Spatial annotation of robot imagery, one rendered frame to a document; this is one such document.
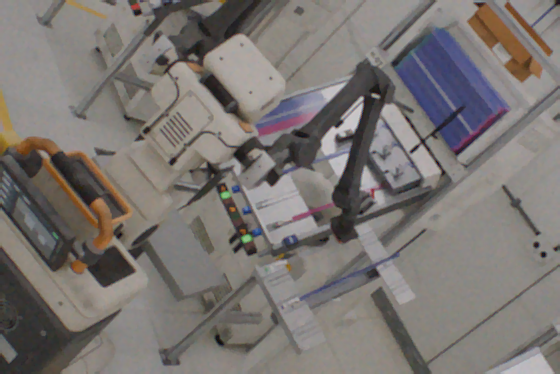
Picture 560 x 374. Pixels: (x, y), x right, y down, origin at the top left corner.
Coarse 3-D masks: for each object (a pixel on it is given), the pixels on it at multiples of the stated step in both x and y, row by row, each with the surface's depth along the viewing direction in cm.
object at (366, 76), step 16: (368, 64) 220; (352, 80) 217; (368, 80) 217; (384, 80) 222; (336, 96) 214; (352, 96) 215; (320, 112) 211; (336, 112) 211; (304, 128) 208; (320, 128) 208; (304, 144) 202; (320, 144) 207; (304, 160) 204
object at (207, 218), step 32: (320, 192) 360; (192, 224) 340; (224, 224) 328; (320, 224) 335; (224, 256) 324; (256, 256) 313; (320, 256) 313; (352, 256) 337; (224, 288) 321; (256, 288) 309; (320, 320) 348
